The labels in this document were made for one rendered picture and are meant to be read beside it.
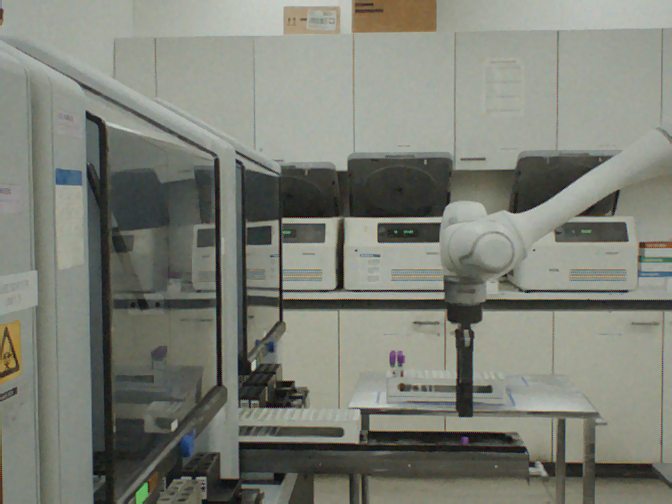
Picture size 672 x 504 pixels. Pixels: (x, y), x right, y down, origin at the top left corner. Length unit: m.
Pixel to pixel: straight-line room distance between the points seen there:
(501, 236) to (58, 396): 0.94
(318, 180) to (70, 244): 3.52
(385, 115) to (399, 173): 0.31
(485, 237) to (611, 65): 3.08
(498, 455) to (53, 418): 1.16
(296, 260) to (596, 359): 1.51
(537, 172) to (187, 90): 1.84
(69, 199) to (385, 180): 3.61
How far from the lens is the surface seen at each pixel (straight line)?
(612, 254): 4.25
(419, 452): 1.82
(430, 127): 4.42
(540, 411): 2.15
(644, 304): 4.35
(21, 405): 0.78
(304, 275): 4.14
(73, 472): 0.91
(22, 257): 0.78
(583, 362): 4.27
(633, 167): 1.88
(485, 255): 1.57
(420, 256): 4.12
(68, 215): 0.87
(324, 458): 1.83
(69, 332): 0.88
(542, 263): 4.18
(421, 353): 4.16
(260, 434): 1.87
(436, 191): 4.50
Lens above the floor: 1.31
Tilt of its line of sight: 3 degrees down
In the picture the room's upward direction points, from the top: straight up
